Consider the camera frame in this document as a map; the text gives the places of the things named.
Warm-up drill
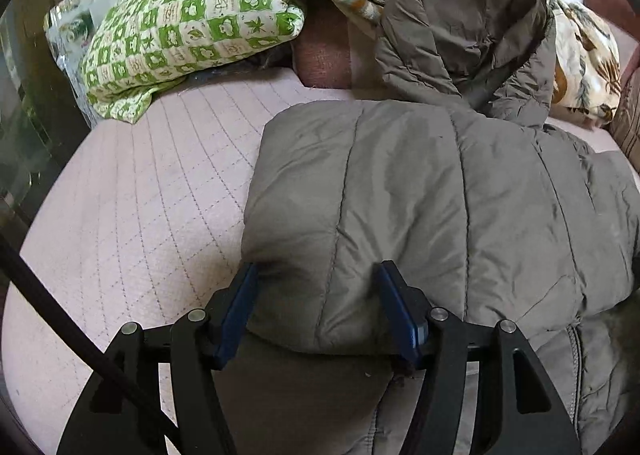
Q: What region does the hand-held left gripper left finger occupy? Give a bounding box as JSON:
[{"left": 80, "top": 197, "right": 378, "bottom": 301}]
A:
[{"left": 56, "top": 262, "right": 261, "bottom": 455}]

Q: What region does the dark wooden glass cabinet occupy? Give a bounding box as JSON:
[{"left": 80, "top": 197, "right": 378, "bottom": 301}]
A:
[{"left": 0, "top": 0, "right": 93, "bottom": 220}]

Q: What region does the clear plastic wrap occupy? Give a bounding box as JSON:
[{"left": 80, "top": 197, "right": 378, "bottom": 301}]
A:
[{"left": 42, "top": 0, "right": 101, "bottom": 126}]

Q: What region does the pink bolster pillow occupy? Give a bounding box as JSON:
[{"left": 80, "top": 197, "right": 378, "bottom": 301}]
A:
[{"left": 292, "top": 0, "right": 386, "bottom": 90}]

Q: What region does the grey-brown puffer jacket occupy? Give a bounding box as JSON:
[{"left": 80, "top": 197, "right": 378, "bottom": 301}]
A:
[{"left": 215, "top": 0, "right": 640, "bottom": 455}]

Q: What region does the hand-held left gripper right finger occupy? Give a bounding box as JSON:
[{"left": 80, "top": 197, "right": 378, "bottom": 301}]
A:
[{"left": 376, "top": 260, "right": 583, "bottom": 455}]

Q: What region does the black cable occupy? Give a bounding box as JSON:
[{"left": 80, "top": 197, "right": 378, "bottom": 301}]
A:
[{"left": 0, "top": 232, "right": 183, "bottom": 455}]

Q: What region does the green checked pillow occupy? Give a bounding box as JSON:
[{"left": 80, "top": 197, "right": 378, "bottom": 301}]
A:
[{"left": 80, "top": 0, "right": 307, "bottom": 124}]

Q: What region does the pink quilted bed sheet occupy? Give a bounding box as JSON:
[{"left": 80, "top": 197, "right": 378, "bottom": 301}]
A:
[{"left": 2, "top": 67, "right": 626, "bottom": 455}]

